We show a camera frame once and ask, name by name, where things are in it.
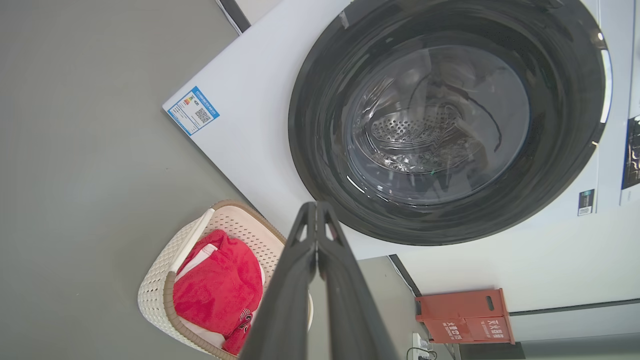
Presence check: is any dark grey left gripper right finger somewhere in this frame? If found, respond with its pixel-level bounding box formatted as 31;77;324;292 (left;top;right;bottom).
318;202;401;360

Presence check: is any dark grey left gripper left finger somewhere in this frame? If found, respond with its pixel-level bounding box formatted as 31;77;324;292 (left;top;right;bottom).
239;202;319;360

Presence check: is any cream plastic laundry basket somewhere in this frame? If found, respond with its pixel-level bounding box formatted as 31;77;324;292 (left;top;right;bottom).
137;200;315;360

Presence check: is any white power strip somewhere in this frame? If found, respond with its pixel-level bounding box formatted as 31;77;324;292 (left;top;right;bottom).
411;332;431;357

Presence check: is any red and white garment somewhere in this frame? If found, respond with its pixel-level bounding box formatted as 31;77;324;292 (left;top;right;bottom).
172;229;266;357

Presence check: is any orange-red fire equipment box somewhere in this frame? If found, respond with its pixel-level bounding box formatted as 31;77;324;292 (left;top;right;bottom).
415;288;516;346

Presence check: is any black round glass door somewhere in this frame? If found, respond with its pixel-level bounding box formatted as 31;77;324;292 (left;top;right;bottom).
288;0;613;247

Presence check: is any white front-load washing machine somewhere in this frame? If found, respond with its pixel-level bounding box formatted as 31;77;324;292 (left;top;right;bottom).
161;0;640;261

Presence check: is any blue energy label sticker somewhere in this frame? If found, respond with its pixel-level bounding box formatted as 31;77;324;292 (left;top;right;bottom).
166;86;220;137

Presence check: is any small printed text label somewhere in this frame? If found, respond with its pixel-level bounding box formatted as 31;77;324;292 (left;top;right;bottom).
577;189;596;217

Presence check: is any black control panel display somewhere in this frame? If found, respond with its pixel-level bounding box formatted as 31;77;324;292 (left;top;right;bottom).
620;114;640;207

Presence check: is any thin black power cable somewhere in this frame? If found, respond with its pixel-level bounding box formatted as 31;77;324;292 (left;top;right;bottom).
406;346;439;360

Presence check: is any white floor cable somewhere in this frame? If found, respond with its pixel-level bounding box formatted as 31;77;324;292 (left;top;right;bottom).
215;0;244;36

